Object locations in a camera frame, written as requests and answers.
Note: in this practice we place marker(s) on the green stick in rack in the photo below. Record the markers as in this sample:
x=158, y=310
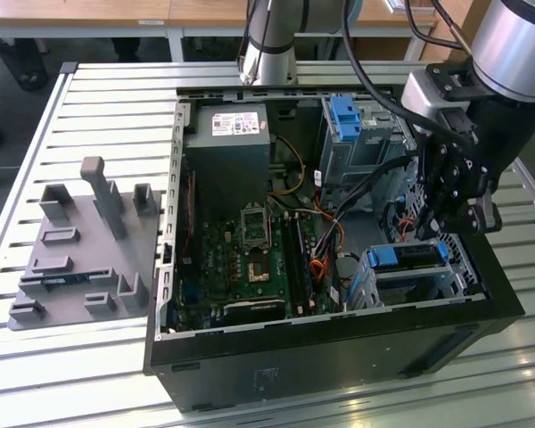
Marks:
x=62, y=281

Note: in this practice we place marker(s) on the metal disk bay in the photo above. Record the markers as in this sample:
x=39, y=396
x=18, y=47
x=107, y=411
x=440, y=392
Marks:
x=423, y=285

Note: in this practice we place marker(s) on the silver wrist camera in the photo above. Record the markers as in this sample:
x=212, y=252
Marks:
x=423, y=98

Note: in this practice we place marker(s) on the black graphics card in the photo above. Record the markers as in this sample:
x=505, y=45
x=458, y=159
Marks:
x=254, y=311

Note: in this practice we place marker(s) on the green motherboard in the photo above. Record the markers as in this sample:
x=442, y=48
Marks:
x=218, y=276

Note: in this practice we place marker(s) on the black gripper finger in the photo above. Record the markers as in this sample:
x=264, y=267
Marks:
x=477, y=216
x=434, y=209

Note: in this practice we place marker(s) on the square gold chip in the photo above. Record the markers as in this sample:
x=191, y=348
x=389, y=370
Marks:
x=259, y=272

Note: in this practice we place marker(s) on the hard disk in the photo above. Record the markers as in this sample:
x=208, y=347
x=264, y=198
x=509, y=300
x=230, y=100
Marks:
x=410, y=256

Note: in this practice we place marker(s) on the black open PC case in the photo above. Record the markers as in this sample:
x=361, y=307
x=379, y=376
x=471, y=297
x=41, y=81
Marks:
x=294, y=370

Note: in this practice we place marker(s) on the metal optical drive cage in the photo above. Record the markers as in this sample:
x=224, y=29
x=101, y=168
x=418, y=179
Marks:
x=365, y=151

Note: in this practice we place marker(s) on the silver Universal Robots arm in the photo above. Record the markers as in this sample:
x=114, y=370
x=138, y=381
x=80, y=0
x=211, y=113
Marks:
x=272, y=44

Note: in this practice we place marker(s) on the blue plastic drive latch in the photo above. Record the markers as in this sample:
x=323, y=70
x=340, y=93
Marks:
x=345, y=118

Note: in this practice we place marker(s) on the wooden desk white frame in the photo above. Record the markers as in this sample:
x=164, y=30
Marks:
x=116, y=13

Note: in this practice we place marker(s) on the grey plastic parts rack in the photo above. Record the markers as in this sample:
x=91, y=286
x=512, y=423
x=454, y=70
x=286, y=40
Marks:
x=84, y=249

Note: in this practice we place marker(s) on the black RAM slot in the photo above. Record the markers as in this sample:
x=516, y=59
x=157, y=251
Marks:
x=290, y=263
x=305, y=263

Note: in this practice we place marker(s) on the grey power supply unit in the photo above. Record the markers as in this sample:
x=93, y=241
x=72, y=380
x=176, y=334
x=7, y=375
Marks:
x=225, y=165

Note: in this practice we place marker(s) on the black office chair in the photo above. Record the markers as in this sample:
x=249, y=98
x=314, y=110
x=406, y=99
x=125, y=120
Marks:
x=27, y=62

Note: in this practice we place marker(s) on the round grey speaker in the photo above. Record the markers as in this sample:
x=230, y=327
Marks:
x=350, y=267

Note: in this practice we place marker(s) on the CPU socket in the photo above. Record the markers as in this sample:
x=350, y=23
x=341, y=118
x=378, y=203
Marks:
x=255, y=225

